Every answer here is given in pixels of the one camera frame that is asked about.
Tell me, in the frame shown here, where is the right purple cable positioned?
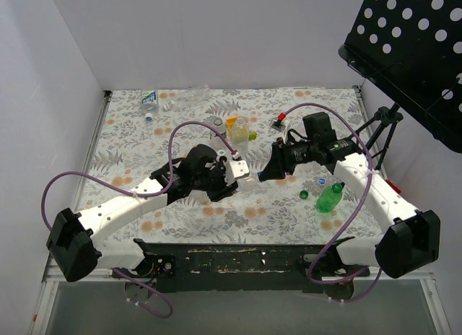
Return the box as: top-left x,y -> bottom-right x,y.
277,103 -> 383,303

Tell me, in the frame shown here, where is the bottle green white label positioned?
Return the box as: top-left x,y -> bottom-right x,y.
141,90 -> 159,115

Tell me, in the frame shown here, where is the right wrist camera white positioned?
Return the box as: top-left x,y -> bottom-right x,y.
271,113 -> 289,133

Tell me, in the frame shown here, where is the aluminium frame rail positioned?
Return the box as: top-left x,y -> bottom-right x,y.
409,268 -> 452,334

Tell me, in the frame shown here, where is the black perforated music stand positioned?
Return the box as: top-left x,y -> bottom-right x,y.
339,0 -> 461,153

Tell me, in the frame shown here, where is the green plastic bottle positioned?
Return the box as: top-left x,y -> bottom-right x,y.
316,183 -> 344,213

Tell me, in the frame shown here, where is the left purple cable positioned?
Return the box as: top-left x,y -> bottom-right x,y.
40,121 -> 241,318

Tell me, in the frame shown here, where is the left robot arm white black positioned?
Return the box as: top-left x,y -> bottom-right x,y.
46,144 -> 249,282

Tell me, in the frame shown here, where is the clear bottle black cap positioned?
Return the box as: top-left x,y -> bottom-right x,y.
210,117 -> 227,149

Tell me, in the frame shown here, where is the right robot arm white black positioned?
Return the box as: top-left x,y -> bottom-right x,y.
258,112 -> 440,278

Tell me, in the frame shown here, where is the clear bottle blue label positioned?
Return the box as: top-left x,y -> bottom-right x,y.
237,173 -> 260,192

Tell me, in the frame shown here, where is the black tripod stand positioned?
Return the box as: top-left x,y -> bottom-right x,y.
355,103 -> 404,170

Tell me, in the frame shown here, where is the yellow green toy basket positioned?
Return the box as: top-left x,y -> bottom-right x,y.
225,116 -> 257,141

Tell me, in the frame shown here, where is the floral tablecloth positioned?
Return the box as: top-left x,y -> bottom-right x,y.
90,87 -> 373,244

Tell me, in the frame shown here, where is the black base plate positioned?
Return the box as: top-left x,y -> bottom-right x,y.
134,239 -> 370,300

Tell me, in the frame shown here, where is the red box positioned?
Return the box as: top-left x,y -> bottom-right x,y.
385,179 -> 401,194

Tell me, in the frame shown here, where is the purple cable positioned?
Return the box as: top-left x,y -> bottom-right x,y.
40,121 -> 241,318
277,103 -> 383,303

